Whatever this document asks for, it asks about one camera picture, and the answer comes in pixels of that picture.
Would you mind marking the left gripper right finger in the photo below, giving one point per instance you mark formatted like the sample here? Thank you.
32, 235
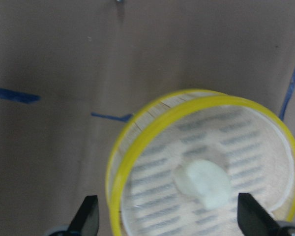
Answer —
254, 220

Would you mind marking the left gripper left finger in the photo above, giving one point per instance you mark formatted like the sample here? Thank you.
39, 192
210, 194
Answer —
84, 223

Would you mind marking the white steamed bun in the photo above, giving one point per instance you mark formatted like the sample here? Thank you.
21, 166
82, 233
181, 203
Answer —
205, 181

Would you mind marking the lower yellow steamer layer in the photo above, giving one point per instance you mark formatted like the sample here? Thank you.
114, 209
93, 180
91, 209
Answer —
178, 165

